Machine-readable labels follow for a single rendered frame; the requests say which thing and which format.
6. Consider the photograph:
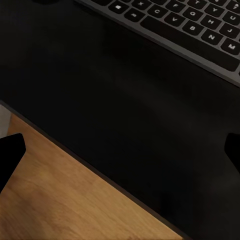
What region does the keyboard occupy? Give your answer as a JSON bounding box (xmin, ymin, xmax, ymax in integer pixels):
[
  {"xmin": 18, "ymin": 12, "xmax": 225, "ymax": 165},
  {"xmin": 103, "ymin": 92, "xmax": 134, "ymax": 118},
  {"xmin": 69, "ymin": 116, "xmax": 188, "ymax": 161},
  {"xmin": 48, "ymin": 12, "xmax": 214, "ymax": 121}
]
[{"xmin": 75, "ymin": 0, "xmax": 240, "ymax": 87}]

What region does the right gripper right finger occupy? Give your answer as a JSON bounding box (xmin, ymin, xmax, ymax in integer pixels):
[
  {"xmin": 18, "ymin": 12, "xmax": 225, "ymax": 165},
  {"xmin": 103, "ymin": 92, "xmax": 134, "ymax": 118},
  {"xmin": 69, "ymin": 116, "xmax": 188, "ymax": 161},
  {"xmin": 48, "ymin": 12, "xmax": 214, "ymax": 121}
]
[{"xmin": 224, "ymin": 133, "xmax": 240, "ymax": 173}]

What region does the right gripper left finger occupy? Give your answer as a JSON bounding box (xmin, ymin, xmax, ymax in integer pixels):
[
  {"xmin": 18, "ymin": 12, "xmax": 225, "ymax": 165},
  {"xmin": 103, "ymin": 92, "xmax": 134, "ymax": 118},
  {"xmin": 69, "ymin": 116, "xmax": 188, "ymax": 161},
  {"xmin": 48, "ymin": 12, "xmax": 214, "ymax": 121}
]
[{"xmin": 0, "ymin": 133, "xmax": 26, "ymax": 193}]

